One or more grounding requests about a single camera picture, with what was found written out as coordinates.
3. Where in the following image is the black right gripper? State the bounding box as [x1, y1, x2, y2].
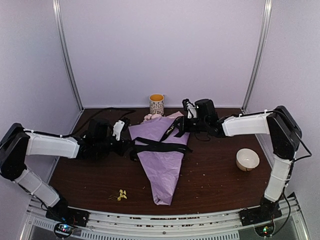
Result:
[174, 115, 209, 132]

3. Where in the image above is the black printed ribbon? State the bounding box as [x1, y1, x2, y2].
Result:
[129, 116, 193, 161]

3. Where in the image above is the pink rose stem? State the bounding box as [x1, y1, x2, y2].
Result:
[141, 113, 162, 124]

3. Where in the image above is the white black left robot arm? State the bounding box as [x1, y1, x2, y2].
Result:
[0, 117, 131, 222]

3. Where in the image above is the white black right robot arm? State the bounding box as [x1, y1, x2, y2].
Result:
[179, 98, 302, 221]

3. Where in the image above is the floral ceramic mug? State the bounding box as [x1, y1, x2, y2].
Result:
[149, 94, 165, 116]

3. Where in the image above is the fallen yellow flower sprig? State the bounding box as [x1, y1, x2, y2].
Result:
[108, 189, 128, 202]

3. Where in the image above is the white round bowl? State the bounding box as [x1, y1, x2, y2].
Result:
[236, 148, 260, 172]

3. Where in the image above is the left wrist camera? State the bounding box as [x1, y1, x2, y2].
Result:
[112, 117, 131, 141]

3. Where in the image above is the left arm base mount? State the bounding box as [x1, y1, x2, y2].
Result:
[45, 208, 90, 239]

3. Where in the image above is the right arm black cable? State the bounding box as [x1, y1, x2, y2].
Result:
[289, 129, 313, 162]

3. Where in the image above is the front aluminium rail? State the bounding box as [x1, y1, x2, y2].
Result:
[23, 197, 311, 240]

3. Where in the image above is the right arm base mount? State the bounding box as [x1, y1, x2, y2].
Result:
[238, 206, 282, 238]

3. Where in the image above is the right aluminium frame post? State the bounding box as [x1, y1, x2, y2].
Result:
[241, 0, 273, 113]

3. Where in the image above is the aluminium frame post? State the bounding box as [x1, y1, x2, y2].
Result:
[52, 0, 84, 111]
[241, 0, 273, 113]

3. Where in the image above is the left aluminium frame post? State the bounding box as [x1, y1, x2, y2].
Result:
[52, 0, 84, 111]

